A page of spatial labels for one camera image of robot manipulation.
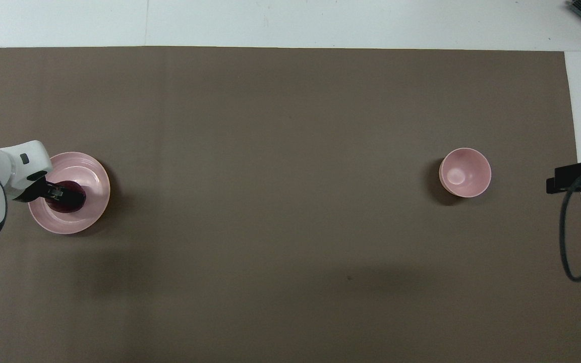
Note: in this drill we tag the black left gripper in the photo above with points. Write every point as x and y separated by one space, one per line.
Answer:
36 190

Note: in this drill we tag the red apple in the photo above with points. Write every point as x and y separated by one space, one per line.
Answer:
63 206

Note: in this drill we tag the pink plate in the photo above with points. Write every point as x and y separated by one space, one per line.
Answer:
94 176

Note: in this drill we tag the pink bowl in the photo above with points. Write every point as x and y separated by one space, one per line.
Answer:
464 174

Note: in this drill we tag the brown paper table mat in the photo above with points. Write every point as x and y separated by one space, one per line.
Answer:
290 201

